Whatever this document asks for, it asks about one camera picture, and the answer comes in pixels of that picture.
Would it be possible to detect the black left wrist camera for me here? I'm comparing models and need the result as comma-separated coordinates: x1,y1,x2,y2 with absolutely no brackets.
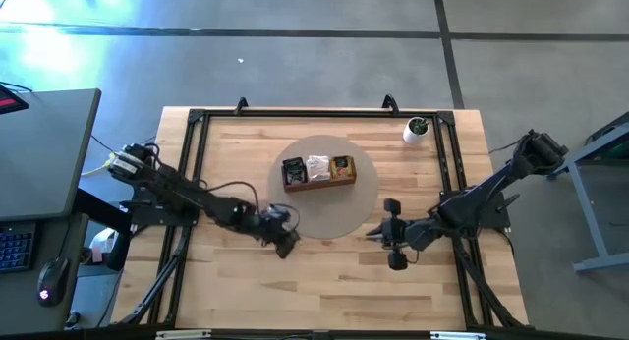
267,203,292,223

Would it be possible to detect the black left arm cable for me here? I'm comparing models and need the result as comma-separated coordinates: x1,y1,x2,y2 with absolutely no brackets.
199,180,261,218

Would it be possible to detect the black computer mouse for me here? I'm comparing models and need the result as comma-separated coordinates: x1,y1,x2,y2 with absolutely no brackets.
36,255,72,309

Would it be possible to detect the silver metal bracket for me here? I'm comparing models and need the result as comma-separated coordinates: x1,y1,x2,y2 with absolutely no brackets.
429,330,487,340
155,329,213,340

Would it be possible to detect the yellow power plug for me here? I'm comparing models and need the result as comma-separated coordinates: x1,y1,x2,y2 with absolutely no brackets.
81,151,126,178

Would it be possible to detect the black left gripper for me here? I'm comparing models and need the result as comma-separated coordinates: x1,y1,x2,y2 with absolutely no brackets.
257,215,302,260

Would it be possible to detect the black keyboard blue backlight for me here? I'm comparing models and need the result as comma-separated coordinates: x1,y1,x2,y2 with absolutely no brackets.
0,220,38,275

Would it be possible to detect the grey desk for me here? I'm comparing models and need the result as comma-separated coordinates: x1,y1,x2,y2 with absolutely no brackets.
0,87,102,222

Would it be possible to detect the white pot with green plant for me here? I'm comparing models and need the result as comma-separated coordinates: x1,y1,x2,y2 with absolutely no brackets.
402,115,430,146

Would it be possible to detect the black aluminium table frame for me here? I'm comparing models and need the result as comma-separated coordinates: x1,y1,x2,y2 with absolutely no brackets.
117,93,526,330

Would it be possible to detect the round grey placemat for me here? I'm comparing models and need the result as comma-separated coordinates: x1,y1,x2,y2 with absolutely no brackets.
266,134,380,241

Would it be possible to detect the black device red screen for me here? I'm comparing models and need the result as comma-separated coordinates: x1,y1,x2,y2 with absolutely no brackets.
0,83,29,116

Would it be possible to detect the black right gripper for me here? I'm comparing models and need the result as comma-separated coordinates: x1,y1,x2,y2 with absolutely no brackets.
366,198,442,272

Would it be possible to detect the blue grey table frame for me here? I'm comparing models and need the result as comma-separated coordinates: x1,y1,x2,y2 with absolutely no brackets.
543,111,629,274

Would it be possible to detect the brown wooden tea box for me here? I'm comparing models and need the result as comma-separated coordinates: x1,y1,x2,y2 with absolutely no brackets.
280,154,358,194

